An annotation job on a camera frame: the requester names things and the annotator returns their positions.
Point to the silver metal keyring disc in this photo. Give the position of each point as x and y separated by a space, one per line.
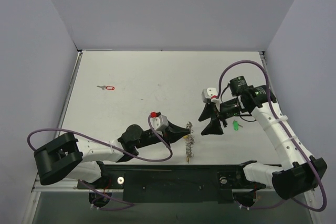
189 141

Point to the key with red tag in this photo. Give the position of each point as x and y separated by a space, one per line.
111 88

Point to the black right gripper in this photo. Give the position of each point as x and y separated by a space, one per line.
218 115

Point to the aluminium frame rail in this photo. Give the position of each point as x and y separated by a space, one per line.
66 185

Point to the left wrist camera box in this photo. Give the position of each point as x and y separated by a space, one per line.
158 121

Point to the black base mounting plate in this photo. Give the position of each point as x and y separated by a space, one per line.
176 183

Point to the key with green tag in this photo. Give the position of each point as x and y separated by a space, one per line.
236 125

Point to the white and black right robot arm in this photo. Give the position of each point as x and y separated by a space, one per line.
299 170

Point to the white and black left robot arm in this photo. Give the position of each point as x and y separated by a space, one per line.
78 156

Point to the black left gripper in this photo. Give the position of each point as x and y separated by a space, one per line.
166 132

